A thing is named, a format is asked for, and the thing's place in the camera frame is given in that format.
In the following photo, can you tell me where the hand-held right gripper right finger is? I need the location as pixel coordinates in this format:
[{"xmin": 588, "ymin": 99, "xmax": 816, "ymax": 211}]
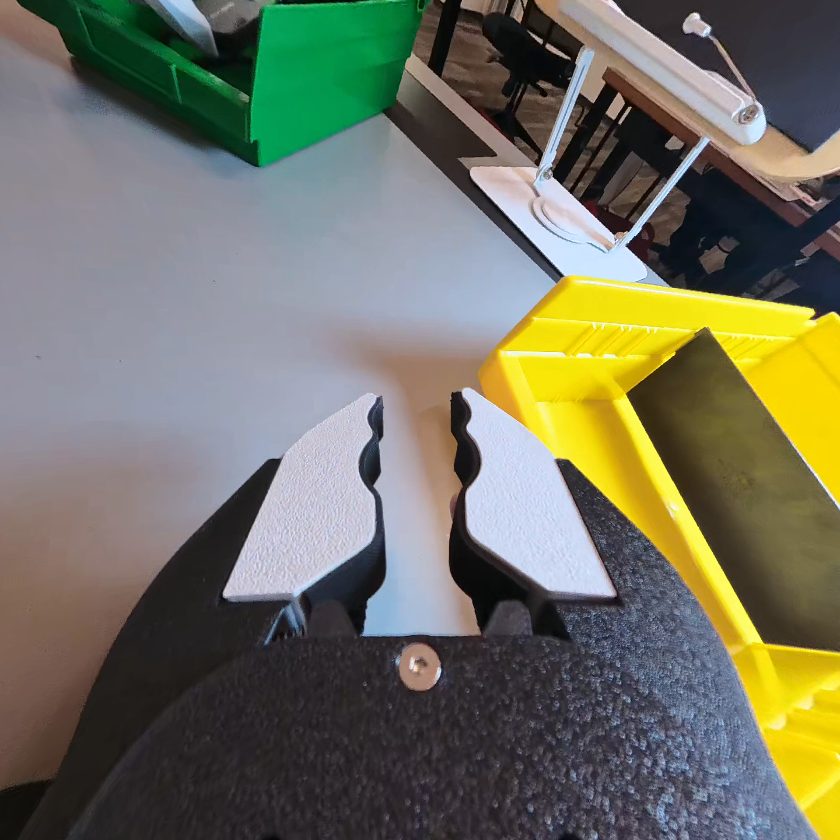
[{"xmin": 449, "ymin": 387, "xmax": 618, "ymax": 601}]

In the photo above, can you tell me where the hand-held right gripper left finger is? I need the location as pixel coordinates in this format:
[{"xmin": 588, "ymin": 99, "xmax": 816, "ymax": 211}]
[{"xmin": 222, "ymin": 394, "xmax": 387, "ymax": 603}]

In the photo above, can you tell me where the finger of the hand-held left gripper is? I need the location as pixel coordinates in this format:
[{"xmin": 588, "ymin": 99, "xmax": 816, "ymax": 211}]
[{"xmin": 131, "ymin": 0, "xmax": 221, "ymax": 59}]

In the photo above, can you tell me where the yellow plastic bin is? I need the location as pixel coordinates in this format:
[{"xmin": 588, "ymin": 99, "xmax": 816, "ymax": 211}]
[{"xmin": 478, "ymin": 276, "xmax": 840, "ymax": 840}]

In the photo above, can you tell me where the green plastic bin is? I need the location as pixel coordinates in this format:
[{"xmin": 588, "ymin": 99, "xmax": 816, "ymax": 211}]
[{"xmin": 16, "ymin": 0, "xmax": 431, "ymax": 168}]

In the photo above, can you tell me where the white metal stand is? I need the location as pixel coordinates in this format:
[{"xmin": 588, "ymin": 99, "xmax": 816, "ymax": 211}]
[{"xmin": 469, "ymin": 0, "xmax": 769, "ymax": 284}]

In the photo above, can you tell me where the black office chair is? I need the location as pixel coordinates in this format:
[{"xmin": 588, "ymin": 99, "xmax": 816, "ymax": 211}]
[{"xmin": 482, "ymin": 12, "xmax": 578, "ymax": 99}]

